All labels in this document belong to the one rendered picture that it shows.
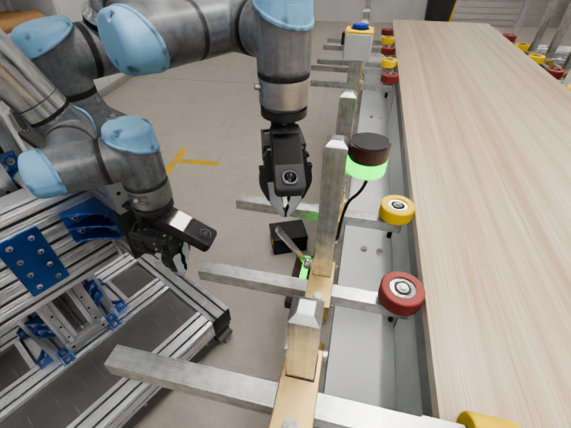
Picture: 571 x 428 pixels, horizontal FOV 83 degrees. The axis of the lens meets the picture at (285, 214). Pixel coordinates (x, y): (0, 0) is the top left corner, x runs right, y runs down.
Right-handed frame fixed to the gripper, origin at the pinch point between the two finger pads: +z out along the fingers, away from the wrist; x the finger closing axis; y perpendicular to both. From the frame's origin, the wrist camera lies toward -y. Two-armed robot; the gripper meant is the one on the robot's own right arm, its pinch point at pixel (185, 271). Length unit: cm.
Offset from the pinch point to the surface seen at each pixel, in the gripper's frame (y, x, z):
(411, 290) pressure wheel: -47.1, 0.0, -7.6
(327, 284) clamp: -31.7, -0.2, -4.3
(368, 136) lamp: -34.7, -5.4, -34.5
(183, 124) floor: 132, -227, 83
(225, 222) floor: 40, -101, 83
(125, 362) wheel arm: -6.8, 25.6, -13.4
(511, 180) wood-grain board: -76, -43, -7
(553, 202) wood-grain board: -83, -35, -7
